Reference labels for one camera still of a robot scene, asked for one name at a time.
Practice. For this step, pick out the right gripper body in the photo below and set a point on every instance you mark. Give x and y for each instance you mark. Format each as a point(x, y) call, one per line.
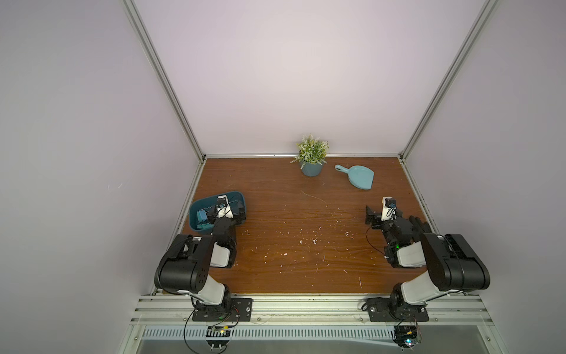
point(379, 220)

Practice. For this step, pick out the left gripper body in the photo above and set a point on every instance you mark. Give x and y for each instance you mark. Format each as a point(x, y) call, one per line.
point(217, 212)

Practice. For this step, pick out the teal plastic storage box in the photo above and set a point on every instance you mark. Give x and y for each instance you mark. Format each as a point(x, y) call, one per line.
point(198, 212)

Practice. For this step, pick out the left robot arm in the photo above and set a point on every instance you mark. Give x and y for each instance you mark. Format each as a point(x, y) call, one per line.
point(184, 268)

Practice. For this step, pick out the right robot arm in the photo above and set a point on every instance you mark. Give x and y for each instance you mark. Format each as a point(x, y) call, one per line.
point(452, 266)

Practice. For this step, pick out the light teal dustpan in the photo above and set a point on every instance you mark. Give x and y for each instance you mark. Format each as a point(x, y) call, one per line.
point(359, 176)

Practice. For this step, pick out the small potted green plant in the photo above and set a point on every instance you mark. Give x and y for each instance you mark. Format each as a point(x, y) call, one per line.
point(311, 157)

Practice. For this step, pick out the right controller board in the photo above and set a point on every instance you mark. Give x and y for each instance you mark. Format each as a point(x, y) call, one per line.
point(406, 337)

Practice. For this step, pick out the controller board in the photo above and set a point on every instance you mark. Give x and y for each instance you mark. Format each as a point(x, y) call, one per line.
point(406, 337)
point(217, 338)

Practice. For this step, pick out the left controller board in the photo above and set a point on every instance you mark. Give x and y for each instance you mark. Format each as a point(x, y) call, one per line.
point(217, 338)

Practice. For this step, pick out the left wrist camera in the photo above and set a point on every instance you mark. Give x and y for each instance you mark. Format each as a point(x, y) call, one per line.
point(222, 203)

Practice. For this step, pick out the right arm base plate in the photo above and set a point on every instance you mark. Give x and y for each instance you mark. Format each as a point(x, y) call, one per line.
point(381, 309)

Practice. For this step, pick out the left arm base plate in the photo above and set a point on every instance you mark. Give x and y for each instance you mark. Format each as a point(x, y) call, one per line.
point(232, 310)

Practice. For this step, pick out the aluminium front rail frame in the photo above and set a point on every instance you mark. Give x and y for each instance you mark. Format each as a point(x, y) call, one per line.
point(319, 317)

